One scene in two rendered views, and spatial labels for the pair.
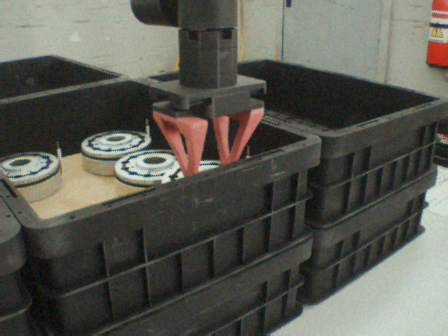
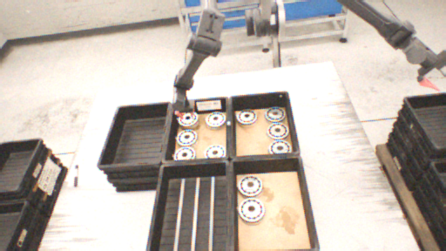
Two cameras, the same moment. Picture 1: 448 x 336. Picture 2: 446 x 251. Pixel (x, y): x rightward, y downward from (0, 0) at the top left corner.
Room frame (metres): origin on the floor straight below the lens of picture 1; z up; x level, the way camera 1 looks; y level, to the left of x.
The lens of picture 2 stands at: (1.09, 0.95, 1.98)
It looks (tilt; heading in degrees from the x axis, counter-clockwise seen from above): 47 degrees down; 228
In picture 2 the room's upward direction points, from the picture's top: 11 degrees counter-clockwise
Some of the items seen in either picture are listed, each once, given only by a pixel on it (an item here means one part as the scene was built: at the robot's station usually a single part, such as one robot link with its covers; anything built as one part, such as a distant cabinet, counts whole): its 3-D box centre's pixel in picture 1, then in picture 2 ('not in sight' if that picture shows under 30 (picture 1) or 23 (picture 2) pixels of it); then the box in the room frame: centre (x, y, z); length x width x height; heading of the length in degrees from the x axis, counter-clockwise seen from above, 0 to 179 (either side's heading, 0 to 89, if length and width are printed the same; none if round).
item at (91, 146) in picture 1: (116, 143); (185, 155); (0.63, 0.15, 0.86); 0.10 x 0.10 x 0.01
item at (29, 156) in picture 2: not in sight; (29, 183); (1.20, -0.93, 0.37); 0.40 x 0.30 x 0.45; 41
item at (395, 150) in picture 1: (286, 124); (140, 139); (0.69, -0.10, 0.87); 0.40 x 0.30 x 0.11; 39
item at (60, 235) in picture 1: (103, 131); (198, 128); (0.50, 0.14, 0.92); 0.40 x 0.30 x 0.02; 39
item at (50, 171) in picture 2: not in sight; (49, 175); (1.09, -0.83, 0.41); 0.31 x 0.02 x 0.16; 41
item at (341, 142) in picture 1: (288, 92); (137, 133); (0.69, -0.10, 0.92); 0.40 x 0.30 x 0.02; 39
